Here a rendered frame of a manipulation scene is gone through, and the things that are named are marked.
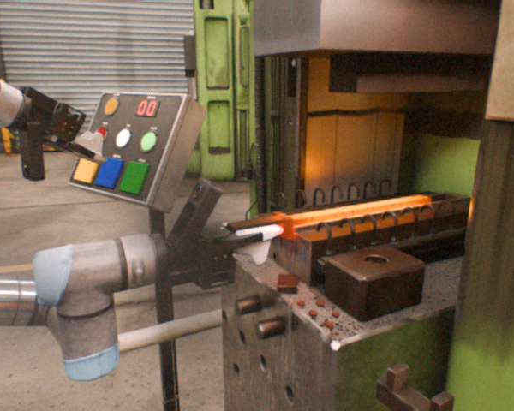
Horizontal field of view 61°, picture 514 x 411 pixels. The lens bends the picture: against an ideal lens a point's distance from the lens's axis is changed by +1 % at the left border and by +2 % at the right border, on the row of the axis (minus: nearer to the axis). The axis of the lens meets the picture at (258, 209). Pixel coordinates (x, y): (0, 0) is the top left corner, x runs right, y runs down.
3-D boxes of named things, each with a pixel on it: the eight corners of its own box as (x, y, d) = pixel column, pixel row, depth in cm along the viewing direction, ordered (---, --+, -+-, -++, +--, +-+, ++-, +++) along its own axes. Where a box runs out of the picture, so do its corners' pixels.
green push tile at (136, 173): (137, 194, 100) (148, 164, 101) (118, 189, 104) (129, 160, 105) (143, 197, 101) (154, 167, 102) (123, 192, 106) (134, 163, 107)
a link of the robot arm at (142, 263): (116, 230, 64) (127, 249, 57) (146, 226, 66) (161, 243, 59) (120, 277, 66) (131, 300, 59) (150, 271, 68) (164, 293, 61)
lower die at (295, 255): (309, 287, 69) (311, 236, 66) (254, 246, 86) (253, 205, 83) (486, 243, 87) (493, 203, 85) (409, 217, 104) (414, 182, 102)
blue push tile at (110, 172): (111, 188, 106) (122, 159, 107) (94, 183, 110) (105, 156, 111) (117, 190, 107) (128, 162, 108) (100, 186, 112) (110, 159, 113)
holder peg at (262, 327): (261, 343, 64) (261, 328, 63) (253, 335, 66) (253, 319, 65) (285, 336, 66) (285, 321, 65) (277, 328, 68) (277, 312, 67)
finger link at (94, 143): (122, 143, 95) (85, 124, 88) (112, 168, 94) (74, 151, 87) (113, 141, 97) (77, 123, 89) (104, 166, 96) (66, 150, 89)
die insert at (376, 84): (356, 93, 68) (359, 52, 66) (327, 92, 74) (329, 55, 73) (485, 91, 81) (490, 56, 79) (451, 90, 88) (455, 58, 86)
